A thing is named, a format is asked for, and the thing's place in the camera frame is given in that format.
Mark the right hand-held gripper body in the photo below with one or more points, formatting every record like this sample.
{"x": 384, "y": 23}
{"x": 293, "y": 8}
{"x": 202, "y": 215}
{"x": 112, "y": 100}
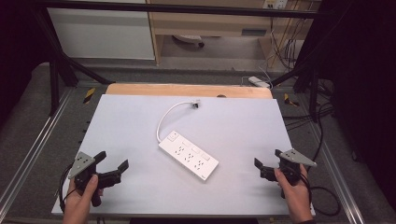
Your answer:
{"x": 291, "y": 169}

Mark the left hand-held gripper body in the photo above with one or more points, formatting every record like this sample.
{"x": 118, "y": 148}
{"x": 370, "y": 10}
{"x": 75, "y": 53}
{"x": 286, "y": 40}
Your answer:
{"x": 81, "y": 163}

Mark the person's right hand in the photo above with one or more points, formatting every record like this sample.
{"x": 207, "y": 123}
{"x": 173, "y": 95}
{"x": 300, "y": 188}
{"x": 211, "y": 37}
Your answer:
{"x": 297, "y": 199}

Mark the person's left hand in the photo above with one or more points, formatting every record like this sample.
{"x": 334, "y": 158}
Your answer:
{"x": 77, "y": 205}

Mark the yellow black tape marker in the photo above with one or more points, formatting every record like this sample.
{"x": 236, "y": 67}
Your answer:
{"x": 89, "y": 95}

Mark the small white floor power strip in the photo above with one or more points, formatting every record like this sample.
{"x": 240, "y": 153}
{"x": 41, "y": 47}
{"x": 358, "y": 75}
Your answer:
{"x": 258, "y": 81}

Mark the black metal stand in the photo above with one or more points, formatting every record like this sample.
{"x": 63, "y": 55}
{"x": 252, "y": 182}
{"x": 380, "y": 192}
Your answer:
{"x": 57, "y": 71}
{"x": 311, "y": 77}

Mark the white power plug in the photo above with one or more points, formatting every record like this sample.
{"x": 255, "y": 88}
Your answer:
{"x": 195, "y": 104}

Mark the wooden board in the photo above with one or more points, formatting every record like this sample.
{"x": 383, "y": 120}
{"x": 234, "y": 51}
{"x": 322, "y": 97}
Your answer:
{"x": 186, "y": 90}

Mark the white cabinet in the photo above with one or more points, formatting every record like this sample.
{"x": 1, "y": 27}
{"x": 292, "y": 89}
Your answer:
{"x": 99, "y": 34}

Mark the white chair base with caster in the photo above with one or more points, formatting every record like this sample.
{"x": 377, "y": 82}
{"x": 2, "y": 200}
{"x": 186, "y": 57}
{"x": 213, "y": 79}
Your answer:
{"x": 190, "y": 39}

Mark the light wooden desk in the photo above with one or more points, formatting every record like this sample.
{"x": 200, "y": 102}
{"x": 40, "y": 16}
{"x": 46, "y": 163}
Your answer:
{"x": 211, "y": 23}

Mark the aluminium rail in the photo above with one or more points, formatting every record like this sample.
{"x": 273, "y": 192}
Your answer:
{"x": 34, "y": 143}
{"x": 337, "y": 174}

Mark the white wall socket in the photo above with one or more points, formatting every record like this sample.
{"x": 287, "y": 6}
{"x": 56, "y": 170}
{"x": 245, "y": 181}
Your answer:
{"x": 275, "y": 3}

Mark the black metal frame bar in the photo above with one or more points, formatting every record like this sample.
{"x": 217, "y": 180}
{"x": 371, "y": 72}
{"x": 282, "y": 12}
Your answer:
{"x": 186, "y": 8}

